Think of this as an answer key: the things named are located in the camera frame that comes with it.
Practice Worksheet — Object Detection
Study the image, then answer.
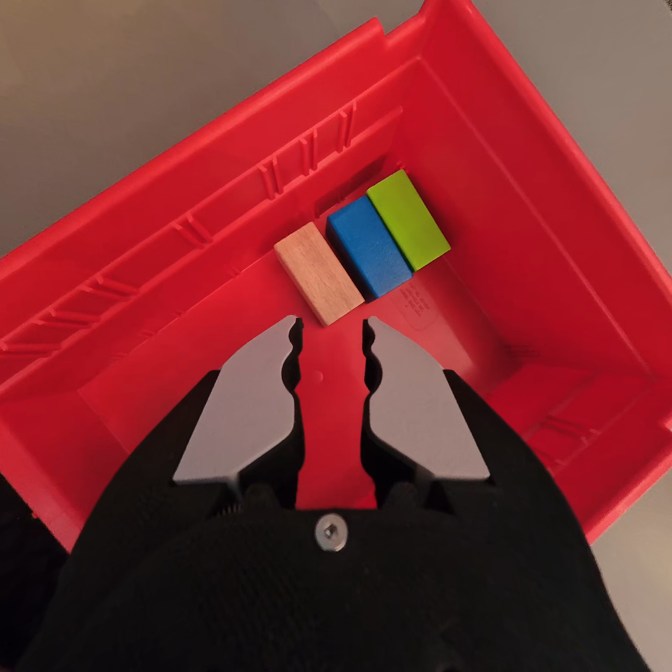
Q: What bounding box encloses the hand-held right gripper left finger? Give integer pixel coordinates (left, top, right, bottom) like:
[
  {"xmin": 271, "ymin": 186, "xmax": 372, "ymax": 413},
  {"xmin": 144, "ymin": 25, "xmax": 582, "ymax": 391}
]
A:
[{"xmin": 172, "ymin": 315, "xmax": 306, "ymax": 510}]

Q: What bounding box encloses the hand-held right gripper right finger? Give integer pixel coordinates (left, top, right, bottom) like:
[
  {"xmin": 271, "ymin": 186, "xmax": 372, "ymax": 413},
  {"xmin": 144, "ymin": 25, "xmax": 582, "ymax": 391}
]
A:
[{"xmin": 360, "ymin": 316, "xmax": 492, "ymax": 509}]

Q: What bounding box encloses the red plastic bin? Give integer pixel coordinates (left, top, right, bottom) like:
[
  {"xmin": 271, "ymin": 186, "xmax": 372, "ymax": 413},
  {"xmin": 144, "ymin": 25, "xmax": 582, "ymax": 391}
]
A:
[{"xmin": 0, "ymin": 0, "xmax": 672, "ymax": 553}]

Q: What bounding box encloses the tan wooden block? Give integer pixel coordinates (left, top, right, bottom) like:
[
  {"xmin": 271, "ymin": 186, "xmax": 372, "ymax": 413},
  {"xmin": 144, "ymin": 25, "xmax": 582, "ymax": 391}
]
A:
[{"xmin": 273, "ymin": 222, "xmax": 365, "ymax": 327}]

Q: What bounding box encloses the green wooden block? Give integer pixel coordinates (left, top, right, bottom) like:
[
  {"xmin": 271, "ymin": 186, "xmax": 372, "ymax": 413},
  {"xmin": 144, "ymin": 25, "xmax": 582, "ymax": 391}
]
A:
[{"xmin": 366, "ymin": 169, "xmax": 452, "ymax": 273}]

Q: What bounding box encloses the blue wooden block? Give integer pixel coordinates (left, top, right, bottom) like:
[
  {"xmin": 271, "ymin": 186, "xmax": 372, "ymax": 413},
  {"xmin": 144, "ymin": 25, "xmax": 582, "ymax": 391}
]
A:
[{"xmin": 326, "ymin": 196, "xmax": 414, "ymax": 303}]

